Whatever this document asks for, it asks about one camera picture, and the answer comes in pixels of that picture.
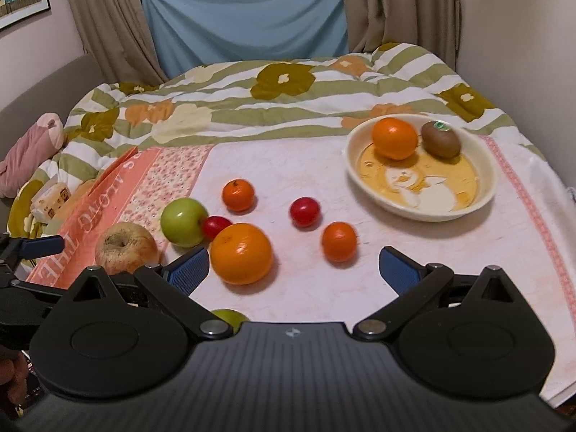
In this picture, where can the small tangerine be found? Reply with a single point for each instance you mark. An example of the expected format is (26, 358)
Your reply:
(339, 241)
(238, 195)

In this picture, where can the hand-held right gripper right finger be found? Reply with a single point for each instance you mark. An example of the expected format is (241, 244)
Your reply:
(398, 272)

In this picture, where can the beige curtain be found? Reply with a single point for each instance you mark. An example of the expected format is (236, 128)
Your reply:
(400, 4)
(108, 22)

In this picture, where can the green apple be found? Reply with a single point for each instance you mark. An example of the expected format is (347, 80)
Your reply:
(231, 317)
(182, 222)

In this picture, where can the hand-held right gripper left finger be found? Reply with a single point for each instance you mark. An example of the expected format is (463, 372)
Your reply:
(189, 272)

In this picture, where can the pink printed blanket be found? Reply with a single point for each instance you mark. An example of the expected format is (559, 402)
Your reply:
(315, 166)

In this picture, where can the large orange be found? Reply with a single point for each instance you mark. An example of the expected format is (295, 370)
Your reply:
(394, 138)
(241, 253)

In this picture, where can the brown kiwi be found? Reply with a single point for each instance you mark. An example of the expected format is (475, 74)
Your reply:
(441, 140)

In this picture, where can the cream bowl with snowman print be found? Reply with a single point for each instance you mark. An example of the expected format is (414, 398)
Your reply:
(432, 189)

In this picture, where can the floral striped duvet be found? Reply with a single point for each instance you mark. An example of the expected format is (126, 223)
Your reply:
(292, 99)

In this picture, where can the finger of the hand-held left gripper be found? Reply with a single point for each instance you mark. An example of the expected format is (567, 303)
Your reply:
(42, 246)

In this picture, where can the person's left hand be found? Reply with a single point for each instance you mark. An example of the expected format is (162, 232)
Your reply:
(10, 375)

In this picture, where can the wrinkled brownish apple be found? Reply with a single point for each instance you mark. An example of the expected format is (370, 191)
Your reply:
(126, 247)

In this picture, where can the red cherry tomato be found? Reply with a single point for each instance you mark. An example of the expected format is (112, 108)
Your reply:
(219, 226)
(305, 211)

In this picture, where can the light blue cloth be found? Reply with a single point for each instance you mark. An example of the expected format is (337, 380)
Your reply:
(243, 22)

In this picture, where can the pink plush toy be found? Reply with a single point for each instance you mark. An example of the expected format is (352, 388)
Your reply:
(27, 153)

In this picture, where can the snack packet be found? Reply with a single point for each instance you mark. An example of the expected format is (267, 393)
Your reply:
(50, 200)

